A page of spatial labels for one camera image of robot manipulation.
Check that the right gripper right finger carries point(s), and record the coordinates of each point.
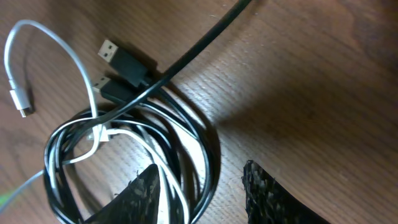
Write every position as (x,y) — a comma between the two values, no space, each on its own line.
(267,202)

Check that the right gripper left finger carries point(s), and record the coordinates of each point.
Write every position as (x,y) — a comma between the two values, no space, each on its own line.
(138,203)

